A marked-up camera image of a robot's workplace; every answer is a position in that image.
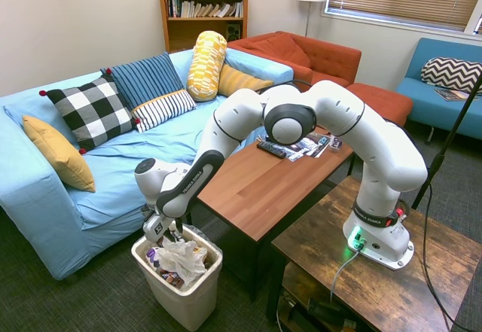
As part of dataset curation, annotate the blue striped pillow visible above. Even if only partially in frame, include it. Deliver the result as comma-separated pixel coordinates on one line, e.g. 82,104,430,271
99,52,186,112

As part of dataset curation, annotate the orange ottoman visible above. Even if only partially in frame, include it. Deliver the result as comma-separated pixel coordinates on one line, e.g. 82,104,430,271
346,81,415,128

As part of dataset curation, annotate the magazine with dark cover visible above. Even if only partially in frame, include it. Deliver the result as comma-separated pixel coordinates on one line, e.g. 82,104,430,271
432,87,480,103

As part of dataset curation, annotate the rustic brown robot table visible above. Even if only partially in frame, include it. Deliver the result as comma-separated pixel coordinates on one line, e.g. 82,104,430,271
264,175,482,332

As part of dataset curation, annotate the black remote control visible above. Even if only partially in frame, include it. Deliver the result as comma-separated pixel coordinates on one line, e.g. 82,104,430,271
255,140,288,160

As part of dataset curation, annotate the reddish wooden coffee table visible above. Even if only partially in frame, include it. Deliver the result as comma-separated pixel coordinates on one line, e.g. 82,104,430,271
185,126,357,303

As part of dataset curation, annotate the black white checkered pillow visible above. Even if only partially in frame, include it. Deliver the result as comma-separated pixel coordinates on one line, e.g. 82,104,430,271
38,67,142,157

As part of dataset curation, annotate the light blue sofa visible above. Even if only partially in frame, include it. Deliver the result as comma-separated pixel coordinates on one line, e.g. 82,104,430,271
0,48,295,282

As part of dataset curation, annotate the brown snack wrapper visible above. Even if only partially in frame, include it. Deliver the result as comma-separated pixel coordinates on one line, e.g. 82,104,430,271
160,267,186,288

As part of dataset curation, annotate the black stand cable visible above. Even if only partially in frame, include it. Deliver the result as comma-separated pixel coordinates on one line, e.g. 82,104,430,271
420,180,471,331

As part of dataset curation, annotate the mustard striped pillow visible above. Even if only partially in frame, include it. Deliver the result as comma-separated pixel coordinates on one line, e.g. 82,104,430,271
217,63,276,98

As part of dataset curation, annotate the white navy striped pillow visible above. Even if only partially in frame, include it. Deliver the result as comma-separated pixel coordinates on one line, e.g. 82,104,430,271
130,88,198,135

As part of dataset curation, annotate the business magazine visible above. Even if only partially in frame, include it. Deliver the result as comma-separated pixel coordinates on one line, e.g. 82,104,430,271
305,132,333,159

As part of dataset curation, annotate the black white chevron pillow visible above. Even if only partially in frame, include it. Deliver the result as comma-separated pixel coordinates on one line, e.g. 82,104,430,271
420,56,482,96

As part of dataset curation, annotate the wooden bookshelf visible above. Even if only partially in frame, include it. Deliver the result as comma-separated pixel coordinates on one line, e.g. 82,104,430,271
154,0,252,55

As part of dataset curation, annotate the white crumpled trash bag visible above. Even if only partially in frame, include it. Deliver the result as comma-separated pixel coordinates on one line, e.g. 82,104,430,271
155,239,209,287

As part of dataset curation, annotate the glossy dark cover magazine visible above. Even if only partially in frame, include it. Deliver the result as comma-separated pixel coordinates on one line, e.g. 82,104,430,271
285,136,318,163

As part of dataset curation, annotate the purple snack wrapper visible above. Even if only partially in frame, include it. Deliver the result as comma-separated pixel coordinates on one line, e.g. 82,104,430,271
145,247,162,271

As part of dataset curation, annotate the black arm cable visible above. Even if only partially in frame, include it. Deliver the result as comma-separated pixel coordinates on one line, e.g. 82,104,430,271
255,78,316,94

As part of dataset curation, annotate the beige plastic trash bin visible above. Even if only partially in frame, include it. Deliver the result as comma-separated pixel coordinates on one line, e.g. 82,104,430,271
130,223,224,332

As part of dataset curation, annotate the orange armchair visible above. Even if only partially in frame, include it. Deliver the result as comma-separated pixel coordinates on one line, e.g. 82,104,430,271
226,30,363,93

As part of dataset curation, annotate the plain mustard pillow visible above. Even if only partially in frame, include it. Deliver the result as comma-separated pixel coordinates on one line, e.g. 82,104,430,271
21,114,97,194

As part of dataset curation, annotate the blue armless chair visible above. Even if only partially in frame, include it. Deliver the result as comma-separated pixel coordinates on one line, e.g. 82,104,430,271
395,37,482,142

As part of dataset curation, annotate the grey base cable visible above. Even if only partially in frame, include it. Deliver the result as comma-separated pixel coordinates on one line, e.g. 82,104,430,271
329,249,359,306

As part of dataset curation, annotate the black camera stand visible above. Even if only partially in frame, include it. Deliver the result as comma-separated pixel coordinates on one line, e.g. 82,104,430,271
411,77,482,213

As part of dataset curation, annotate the small black speaker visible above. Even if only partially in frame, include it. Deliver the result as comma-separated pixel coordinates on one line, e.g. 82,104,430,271
225,23,243,44

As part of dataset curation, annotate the yellow white patterned bolster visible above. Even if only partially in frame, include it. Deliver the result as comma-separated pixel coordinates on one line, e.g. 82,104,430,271
185,30,229,103

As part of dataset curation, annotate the black power adapter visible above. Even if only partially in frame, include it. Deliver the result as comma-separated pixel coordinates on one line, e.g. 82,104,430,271
306,297,346,318

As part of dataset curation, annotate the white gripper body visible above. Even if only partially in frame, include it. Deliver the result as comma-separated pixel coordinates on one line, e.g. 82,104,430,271
141,205,176,244

